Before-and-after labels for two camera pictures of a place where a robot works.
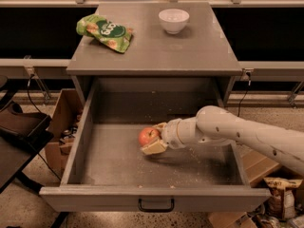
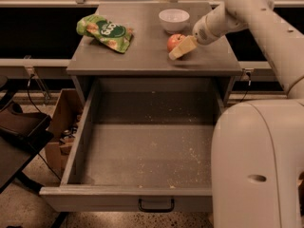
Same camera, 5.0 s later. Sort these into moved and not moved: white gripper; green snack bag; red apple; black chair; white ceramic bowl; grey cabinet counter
Moved: red apple; white gripper
Not moved: green snack bag; black chair; white ceramic bowl; grey cabinet counter
